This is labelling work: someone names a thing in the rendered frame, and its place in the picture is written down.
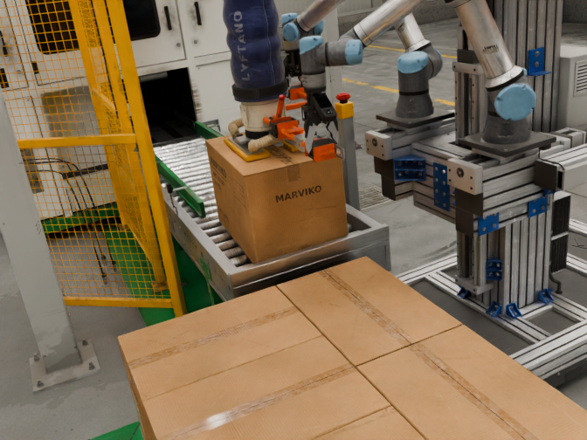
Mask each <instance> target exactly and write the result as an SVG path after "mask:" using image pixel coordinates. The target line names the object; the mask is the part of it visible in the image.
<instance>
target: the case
mask: <svg viewBox="0 0 587 440"><path fill-rule="evenodd" d="M229 137H232V136H231V135H226V136H222V137H218V138H214V139H209V140H206V141H205V143H206V148H207V153H208V158H209V164H210V169H211V178H212V183H213V188H214V194H215V198H216V204H217V209H218V218H219V221H220V222H221V224H222V225H223V226H224V227H225V228H226V229H227V231H228V232H229V233H230V234H231V236H232V237H233V239H234V240H235V241H236V242H237V244H238V245H239V247H240V248H241V249H242V250H243V252H244V253H245V254H246V256H247V257H248V258H249V259H250V260H251V261H252V263H253V264H257V263H259V262H262V261H265V260H268V259H271V258H276V257H279V256H282V255H285V254H287V253H291V252H294V251H298V250H302V249H305V248H307V247H310V246H313V245H317V244H321V243H324V242H327V241H330V240H333V239H336V238H339V237H344V236H347V235H348V234H349V233H348V222H347V212H346V202H345V191H344V181H343V171H342V159H341V158H339V157H337V156H336V158H333V159H329V160H325V161H321V162H314V160H313V159H311V158H310V157H308V156H306V155H305V152H301V151H295V152H291V151H290V150H288V149H287V148H285V147H283V146H280V147H276V146H274V145H273V146H271V147H267V148H265V147H263V148H264V149H265V150H266V151H268V152H269V153H270V157H268V158H264V159H260V160H256V161H252V162H246V161H245V160H244V159H243V158H242V157H240V156H239V155H238V154H237V153H236V152H235V151H233V150H232V149H231V148H230V147H229V146H228V145H226V144H225V143H224V138H229Z"/></svg>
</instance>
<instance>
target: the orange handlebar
mask: <svg viewBox="0 0 587 440"><path fill-rule="evenodd" d="M297 96H299V97H301V98H303V99H304V100H307V94H306V93H304V92H302V91H298V92H297ZM306 103H307V102H306V101H302V102H298V103H293V104H289V105H286V111H288V110H293V109H297V108H301V105H305V104H306ZM263 121H264V122H265V123H266V124H267V125H269V121H270V119H268V118H267V117H264V118H263ZM280 131H281V133H282V134H284V135H285V136H286V138H287V139H288V140H290V141H294V136H295V135H297V134H303V133H304V131H305V130H304V129H303V128H301V127H295V126H292V127H291V129H285V128H282V129H281V130H280ZM293 133H296V134H293ZM334 152H335V150H334V149H332V148H330V149H328V150H322V151H320V152H319V154H318V155H319V156H320V157H327V156H331V155H332V154H333V153H334Z"/></svg>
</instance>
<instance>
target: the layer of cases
mask: <svg viewBox="0 0 587 440"><path fill-rule="evenodd" d="M276 286H277V287H276ZM276 286H272V287H268V288H266V289H263V290H260V291H257V292H253V293H250V294H247V295H245V296H242V297H239V298H236V299H231V300H228V301H225V302H223V303H220V304H217V305H214V306H210V307H207V308H205V309H202V310H198V311H195V312H193V313H188V314H185V315H183V316H180V317H177V318H174V319H172V320H167V321H164V322H161V323H158V324H155V325H153V326H150V327H145V328H143V329H140V330H137V331H134V332H132V333H126V334H123V335H121V336H118V338H117V339H118V341H119V345H120V349H121V354H122V358H123V361H124V365H125V369H126V371H127V375H128V381H129V385H130V388H131V391H132V395H133V398H134V401H135V407H136V411H137V415H138V417H139V421H140V425H141V428H142V432H143V435H144V437H145V440H587V410H585V409H583V408H582V407H580V406H579V405H578V404H576V403H575V402H573V401H571V400H570V399H569V398H568V397H567V396H565V395H563V394H562V393H561V392H559V391H558V390H556V389H555V388H553V387H552V386H550V385H549V384H548V383H547V382H545V381H544V380H542V379H541V378H539V377H538V376H537V375H535V374H533V373H532V372H531V371H529V370H528V369H526V368H525V367H523V366H522V365H521V364H520V363H518V362H517V361H515V360H514V359H512V358H511V357H509V356H508V355H506V354H505V353H503V352H502V351H501V350H500V349H499V348H497V347H495V346H494V345H492V344H491V343H490V342H488V341H487V340H485V339H483V338H482V337H481V336H479V335H478V334H477V333H475V332H474V331H473V330H471V329H470V328H468V327H467V326H465V325H463V324H462V323H461V322H459V321H458V320H456V319H455V318H453V316H451V315H450V314H449V313H447V312H445V311H444V310H442V309H441V308H440V307H438V306H436V305H435V304H434V303H432V302H431V301H430V300H428V299H427V298H426V297H424V296H423V295H421V294H420V293H418V292H417V291H415V290H414V289H412V288H411V287H409V286H408V285H407V284H405V283H404V282H403V281H402V280H400V279H399V278H397V277H395V276H394V275H393V274H391V273H390V272H388V271H386V270H385V269H384V268H383V267H382V266H380V265H378V264H377V263H376V262H374V261H373V260H371V259H370V258H368V257H367V256H365V257H362V258H358V259H355V260H352V261H349V262H347V263H344V264H341V265H336V266H333V267H330V268H328V269H325V270H322V271H319V272H315V273H312V274H309V275H307V276H303V277H300V278H296V279H293V280H290V281H287V282H285V283H282V284H279V285H276Z"/></svg>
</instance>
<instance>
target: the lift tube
mask: <svg viewBox="0 0 587 440"><path fill-rule="evenodd" d="M223 20H224V24H225V26H226V28H227V35H226V43H227V45H228V47H229V49H230V51H231V75H232V77H233V80H234V83H235V85H236V86H237V87H241V88H258V87H264V86H272V85H275V84H278V83H280V82H282V81H283V80H284V79H285V67H284V64H283V61H282V58H281V56H280V50H281V46H282V41H281V37H280V35H279V33H278V28H279V24H280V16H279V12H278V10H277V7H276V4H275V2H274V0H224V5H223ZM281 94H283V95H284V96H285V95H287V94H288V92H287V90H286V91H285V92H283V93H280V94H277V95H274V96H270V97H265V98H257V99H240V98H236V97H234V99H235V100H236V101H238V102H260V101H267V100H275V99H278V98H279V96H280V95H281Z"/></svg>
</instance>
